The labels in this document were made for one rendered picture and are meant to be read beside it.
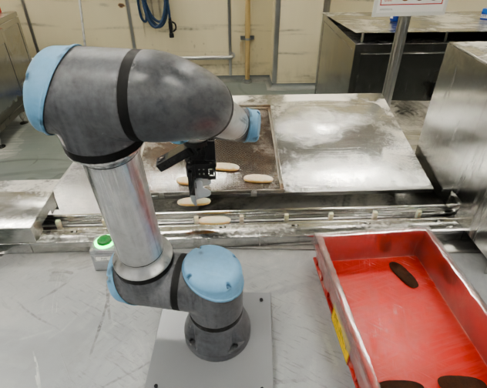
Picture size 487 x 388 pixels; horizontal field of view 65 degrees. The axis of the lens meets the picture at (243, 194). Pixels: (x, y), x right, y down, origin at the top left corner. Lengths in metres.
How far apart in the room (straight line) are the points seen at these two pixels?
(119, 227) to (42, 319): 0.49
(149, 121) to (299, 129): 1.11
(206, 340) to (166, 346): 0.11
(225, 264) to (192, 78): 0.40
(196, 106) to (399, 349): 0.73
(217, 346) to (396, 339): 0.42
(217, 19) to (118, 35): 1.14
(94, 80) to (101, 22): 4.42
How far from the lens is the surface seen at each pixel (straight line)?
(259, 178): 1.29
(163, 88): 0.47
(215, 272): 0.74
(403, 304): 1.09
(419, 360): 1.00
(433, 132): 1.47
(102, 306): 1.07
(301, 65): 4.61
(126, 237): 0.68
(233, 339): 0.88
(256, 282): 1.06
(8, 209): 1.33
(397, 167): 1.46
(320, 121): 1.60
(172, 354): 0.92
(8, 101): 4.02
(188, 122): 0.49
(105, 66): 0.50
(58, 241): 1.23
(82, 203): 1.43
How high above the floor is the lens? 1.62
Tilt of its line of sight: 36 degrees down
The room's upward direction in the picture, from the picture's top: straight up
